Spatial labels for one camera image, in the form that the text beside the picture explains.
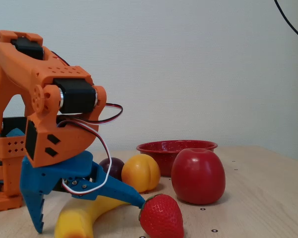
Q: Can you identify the yellow orange plastic peach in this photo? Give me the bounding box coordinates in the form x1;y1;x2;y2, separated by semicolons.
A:
121;154;161;193

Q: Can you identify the blue gripper black motor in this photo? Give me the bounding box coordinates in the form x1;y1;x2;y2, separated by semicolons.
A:
19;150;146;234

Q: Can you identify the orange robot arm base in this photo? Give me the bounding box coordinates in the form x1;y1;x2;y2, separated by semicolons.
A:
0;156;25;214

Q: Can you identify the yellow plastic banana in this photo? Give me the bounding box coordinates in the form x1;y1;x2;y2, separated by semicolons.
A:
54;194;131;238

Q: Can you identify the red plastic apple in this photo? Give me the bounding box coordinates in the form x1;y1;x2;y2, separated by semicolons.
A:
170;148;226;205

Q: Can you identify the dark purple plastic plum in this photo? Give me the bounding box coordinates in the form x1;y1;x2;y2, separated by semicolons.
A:
98;157;125;181

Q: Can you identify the red white black servo cable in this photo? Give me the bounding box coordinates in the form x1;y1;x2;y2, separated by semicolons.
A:
56;119;113;196
56;102;124;125

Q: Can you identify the red plastic strawberry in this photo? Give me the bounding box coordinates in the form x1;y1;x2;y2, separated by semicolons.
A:
138;193;185;238

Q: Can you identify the thin black hanging cable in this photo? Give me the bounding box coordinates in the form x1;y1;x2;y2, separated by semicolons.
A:
274;0;298;44

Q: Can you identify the red speckled enamel bowl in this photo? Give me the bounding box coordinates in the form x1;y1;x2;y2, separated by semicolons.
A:
136;140;219;177

